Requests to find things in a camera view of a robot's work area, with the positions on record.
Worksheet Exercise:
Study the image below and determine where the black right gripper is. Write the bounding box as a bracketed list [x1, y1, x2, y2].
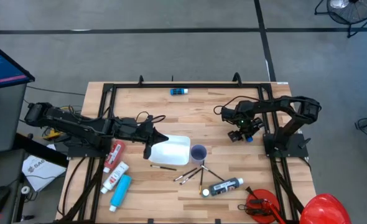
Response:
[228, 114, 265, 143]

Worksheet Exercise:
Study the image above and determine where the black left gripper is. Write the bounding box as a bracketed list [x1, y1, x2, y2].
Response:
[136, 121, 169, 160]

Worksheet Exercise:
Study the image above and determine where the white plastic caddy bin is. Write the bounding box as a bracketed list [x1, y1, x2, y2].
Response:
[148, 134, 191, 166]

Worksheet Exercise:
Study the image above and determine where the lavender plastic cup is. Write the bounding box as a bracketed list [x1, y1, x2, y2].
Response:
[190, 144, 208, 165]

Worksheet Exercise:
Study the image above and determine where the black fluffy-tipped paint brush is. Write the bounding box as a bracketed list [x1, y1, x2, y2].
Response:
[173, 168, 198, 182]

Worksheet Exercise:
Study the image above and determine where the large red paint bottle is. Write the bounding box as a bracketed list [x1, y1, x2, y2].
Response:
[103, 140, 126, 174]

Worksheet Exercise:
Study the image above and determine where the black flat-tipped paint brush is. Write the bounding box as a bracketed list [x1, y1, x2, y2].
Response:
[179, 168, 203, 185]

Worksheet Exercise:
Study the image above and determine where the large white paint bottle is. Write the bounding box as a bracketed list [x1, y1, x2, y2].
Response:
[100, 161, 130, 195]

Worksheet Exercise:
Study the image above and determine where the large turquoise paint bottle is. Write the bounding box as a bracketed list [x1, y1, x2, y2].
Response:
[109, 174, 132, 213]

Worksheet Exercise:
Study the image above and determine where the dark grey paint bottle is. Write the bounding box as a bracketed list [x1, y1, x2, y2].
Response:
[208, 177, 244, 197]

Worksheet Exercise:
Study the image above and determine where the red round plate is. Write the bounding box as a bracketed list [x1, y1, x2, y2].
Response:
[245, 189, 281, 224]

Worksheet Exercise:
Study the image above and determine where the red and black hand tool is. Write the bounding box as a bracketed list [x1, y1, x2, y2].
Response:
[237, 185, 287, 224]

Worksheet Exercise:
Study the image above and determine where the red hard hat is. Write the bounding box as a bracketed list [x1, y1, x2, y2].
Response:
[299, 193, 353, 224]

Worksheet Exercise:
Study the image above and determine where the white printed paper sheet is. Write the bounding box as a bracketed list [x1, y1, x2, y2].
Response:
[21, 143, 67, 192]

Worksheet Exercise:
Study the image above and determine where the black floor fan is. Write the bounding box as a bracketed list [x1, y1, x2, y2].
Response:
[314, 0, 367, 39]

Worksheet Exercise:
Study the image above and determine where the grey side desk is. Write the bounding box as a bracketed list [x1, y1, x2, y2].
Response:
[0, 149, 26, 224]

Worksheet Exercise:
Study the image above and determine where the computer monitor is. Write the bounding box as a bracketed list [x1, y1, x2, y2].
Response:
[0, 36, 35, 91]

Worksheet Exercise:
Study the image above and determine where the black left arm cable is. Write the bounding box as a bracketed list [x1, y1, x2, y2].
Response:
[67, 105, 166, 124]

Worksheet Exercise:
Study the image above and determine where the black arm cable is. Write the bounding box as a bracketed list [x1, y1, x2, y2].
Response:
[67, 105, 166, 124]
[213, 95, 262, 116]

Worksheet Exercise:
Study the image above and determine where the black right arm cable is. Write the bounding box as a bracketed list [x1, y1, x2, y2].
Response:
[213, 95, 262, 116]

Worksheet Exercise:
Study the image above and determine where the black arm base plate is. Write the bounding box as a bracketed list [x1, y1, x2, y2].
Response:
[262, 132, 309, 159]
[67, 136, 113, 159]

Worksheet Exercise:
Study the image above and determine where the black metal table frame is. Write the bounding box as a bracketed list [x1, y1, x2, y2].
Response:
[57, 72, 305, 224]

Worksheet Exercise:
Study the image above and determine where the black floor cable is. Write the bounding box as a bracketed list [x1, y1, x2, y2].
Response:
[26, 85, 86, 96]

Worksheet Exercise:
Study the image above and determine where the black desk frame bar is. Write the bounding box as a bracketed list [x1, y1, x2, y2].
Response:
[14, 133, 70, 168]

